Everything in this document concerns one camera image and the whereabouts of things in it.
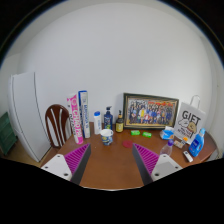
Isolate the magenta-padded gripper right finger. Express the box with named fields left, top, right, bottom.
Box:
left=131, top=143, right=184, bottom=186

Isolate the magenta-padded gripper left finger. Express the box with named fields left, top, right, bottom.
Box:
left=40, top=143, right=92, bottom=185

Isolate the flat round red coaster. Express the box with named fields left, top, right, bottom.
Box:
left=122, top=140, right=134, bottom=149

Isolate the blue patterned paper cup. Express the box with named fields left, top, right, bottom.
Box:
left=99, top=128, right=115, bottom=146

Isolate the small patterned snack packet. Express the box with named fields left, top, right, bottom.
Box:
left=173, top=139, right=186, bottom=149

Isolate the white bottle with blue cap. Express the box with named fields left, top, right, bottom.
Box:
left=93, top=110, right=103, bottom=135

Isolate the white remote control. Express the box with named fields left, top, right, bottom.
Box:
left=182, top=150, right=194, bottom=163

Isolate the amber pump bottle yellow label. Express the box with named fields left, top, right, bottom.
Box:
left=115, top=110, right=125, bottom=133

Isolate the framed group picture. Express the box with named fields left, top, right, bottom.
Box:
left=123, top=92, right=180, bottom=130

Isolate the dark blue pump bottle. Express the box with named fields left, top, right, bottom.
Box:
left=103, top=106, right=114, bottom=131

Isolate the blue detergent bottle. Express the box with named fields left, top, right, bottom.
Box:
left=188, top=127, right=207, bottom=158

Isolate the white printed paper gift bag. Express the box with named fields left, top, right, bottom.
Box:
left=173, top=94, right=207, bottom=145

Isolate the green crate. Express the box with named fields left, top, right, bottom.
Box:
left=0, top=111, right=18, bottom=156

